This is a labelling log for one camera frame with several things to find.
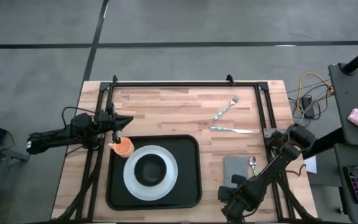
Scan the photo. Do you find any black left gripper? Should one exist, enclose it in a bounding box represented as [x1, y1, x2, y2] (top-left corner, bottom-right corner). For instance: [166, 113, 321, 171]
[97, 101, 134, 145]

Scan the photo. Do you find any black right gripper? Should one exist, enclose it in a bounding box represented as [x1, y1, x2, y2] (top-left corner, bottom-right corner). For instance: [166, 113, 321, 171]
[218, 174, 262, 222]

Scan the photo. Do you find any grey napkin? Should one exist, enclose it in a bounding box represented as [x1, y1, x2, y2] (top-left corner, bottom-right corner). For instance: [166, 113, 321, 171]
[223, 155, 250, 189]

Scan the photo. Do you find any pale orange cup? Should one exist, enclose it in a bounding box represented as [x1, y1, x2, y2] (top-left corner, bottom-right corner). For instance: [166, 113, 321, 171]
[108, 136, 135, 159]

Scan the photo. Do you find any spoon with teal handle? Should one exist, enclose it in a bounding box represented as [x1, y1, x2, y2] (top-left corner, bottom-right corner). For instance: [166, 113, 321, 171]
[248, 155, 259, 177]

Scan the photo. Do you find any black matte bowl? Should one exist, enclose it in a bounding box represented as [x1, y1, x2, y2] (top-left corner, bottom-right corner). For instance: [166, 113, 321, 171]
[134, 153, 168, 187]

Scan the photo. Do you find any knife with teal handle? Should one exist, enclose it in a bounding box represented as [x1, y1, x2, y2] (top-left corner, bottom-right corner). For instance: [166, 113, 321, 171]
[209, 126, 254, 134]

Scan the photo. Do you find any white round plate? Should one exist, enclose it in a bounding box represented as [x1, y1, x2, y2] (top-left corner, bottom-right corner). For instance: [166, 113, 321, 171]
[122, 144, 179, 202]

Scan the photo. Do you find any fork with teal handle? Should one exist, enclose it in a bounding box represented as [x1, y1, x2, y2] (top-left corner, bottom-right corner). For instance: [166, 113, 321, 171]
[213, 95, 241, 121]

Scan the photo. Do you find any black plastic tray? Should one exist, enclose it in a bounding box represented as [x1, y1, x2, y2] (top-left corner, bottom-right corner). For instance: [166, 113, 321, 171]
[105, 134, 203, 211]

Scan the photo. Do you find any white paper sheet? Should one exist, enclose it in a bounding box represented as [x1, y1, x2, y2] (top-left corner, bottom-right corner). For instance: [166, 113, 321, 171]
[303, 155, 318, 174]

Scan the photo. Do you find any black support beam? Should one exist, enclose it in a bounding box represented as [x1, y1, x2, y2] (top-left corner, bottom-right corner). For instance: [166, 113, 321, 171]
[303, 126, 347, 160]

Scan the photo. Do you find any black power adapter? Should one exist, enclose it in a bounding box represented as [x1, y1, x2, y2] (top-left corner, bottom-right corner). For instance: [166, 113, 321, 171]
[301, 95, 316, 119]

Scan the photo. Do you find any grey metal stand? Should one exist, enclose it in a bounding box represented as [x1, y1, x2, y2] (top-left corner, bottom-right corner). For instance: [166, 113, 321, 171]
[0, 141, 30, 224]

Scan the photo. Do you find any black side desk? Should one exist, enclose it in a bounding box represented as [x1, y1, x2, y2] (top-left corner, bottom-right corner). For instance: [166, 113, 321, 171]
[328, 62, 358, 147]

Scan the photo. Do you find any black aluminium table frame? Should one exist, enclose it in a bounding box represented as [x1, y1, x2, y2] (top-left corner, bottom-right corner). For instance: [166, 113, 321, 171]
[54, 74, 319, 224]

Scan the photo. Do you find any yellow floor cable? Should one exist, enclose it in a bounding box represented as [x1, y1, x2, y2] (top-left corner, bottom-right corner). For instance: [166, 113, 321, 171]
[296, 72, 335, 113]

